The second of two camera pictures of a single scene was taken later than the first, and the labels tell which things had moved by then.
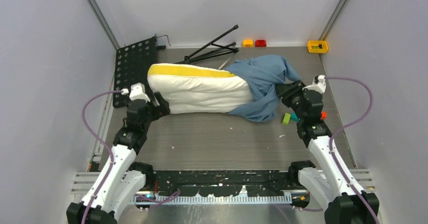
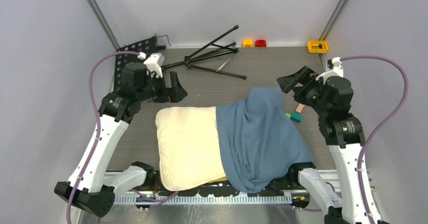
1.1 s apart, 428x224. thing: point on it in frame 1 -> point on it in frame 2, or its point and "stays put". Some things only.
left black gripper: x=163 y=109 -> x=174 y=94
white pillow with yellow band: x=199 y=89 -> x=190 y=154
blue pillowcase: x=264 y=73 -> x=259 y=145
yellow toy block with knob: x=317 y=46 stays put
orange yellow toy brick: x=248 y=43 stays put
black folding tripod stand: x=211 y=50 stays put
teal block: x=293 y=117 stays put
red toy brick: x=260 y=43 stays put
